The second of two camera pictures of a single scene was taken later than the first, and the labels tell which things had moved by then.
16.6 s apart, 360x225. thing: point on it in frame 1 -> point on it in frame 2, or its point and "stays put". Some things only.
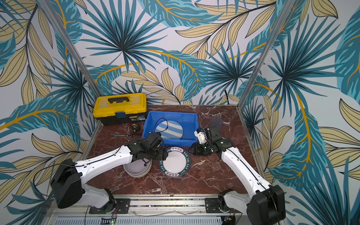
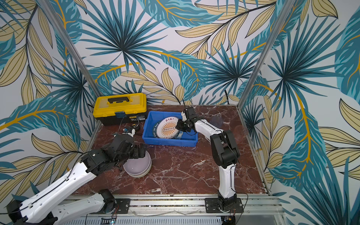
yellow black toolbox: x=118 y=109 stays put
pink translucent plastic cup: x=240 y=132 stays put
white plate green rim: x=177 y=163 -> x=179 y=136
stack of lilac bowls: x=138 y=168 stays put
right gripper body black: x=201 y=149 -> x=183 y=123
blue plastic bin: x=189 y=121 stays put
